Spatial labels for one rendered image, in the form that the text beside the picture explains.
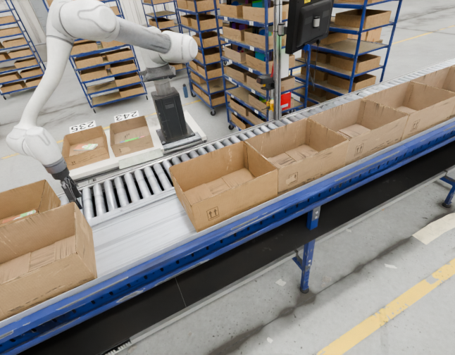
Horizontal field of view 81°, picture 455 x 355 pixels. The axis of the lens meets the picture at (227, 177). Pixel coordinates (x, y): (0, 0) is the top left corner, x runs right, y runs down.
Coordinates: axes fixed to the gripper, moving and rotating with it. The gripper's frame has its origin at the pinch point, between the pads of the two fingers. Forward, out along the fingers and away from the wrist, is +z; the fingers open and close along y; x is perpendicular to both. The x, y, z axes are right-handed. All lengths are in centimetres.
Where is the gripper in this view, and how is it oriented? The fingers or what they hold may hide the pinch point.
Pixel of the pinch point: (77, 200)
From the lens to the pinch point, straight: 160.6
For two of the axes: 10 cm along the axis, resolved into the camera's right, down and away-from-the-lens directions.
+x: -8.9, 3.5, -2.9
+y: -4.4, -5.2, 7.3
